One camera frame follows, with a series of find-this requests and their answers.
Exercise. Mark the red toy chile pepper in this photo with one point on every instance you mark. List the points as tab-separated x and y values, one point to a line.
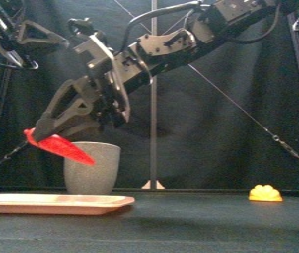
63	148

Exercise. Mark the silver vertical frame pole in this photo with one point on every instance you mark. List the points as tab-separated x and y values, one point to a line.
153	148

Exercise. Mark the grey speckled cup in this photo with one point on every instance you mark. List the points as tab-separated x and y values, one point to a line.
93	174

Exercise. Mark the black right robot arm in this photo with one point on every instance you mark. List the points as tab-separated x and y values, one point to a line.
226	19

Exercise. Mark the pink rectangular plate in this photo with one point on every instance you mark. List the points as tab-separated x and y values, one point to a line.
50	202

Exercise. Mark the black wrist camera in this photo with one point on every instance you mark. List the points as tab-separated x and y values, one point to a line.
81	25

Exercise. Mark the yellow toy food piece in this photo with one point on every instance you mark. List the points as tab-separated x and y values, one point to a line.
265	193

